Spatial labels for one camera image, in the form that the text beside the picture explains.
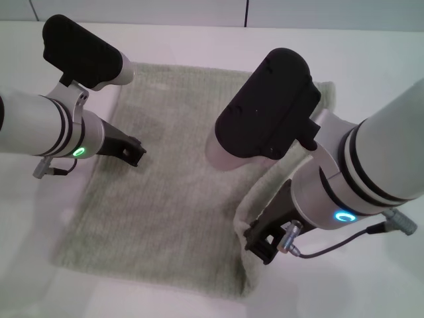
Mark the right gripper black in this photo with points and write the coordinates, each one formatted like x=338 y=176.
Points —
x=278 y=212

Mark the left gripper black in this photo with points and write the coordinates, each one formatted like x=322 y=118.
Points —
x=111 y=142

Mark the light green ribbed towel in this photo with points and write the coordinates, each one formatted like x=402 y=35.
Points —
x=165 y=205

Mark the left wrist black silver camera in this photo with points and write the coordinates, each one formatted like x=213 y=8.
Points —
x=79 y=56

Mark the black vertical wall strip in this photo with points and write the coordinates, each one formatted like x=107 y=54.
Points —
x=246 y=13

